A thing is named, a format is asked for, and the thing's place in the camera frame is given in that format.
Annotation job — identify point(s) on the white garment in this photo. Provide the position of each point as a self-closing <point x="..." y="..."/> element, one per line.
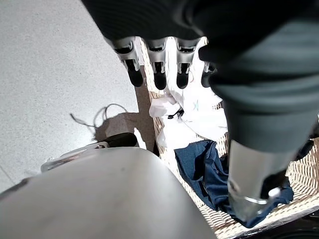
<point x="202" y="117"/>

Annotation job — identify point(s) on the silver robot leg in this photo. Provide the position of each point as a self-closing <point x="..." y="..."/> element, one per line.
<point x="99" y="194"/>

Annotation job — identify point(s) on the black garment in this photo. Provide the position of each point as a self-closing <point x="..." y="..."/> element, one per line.
<point x="306" y="149"/>

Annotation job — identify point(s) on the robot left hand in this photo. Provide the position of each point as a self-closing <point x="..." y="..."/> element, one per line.
<point x="249" y="49"/>

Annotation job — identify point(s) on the navy blue garment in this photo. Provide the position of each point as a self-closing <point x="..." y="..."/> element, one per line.
<point x="199" y="164"/>

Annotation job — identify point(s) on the woven wicker laundry basket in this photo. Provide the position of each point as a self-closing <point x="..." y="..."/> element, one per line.
<point x="304" y="174"/>

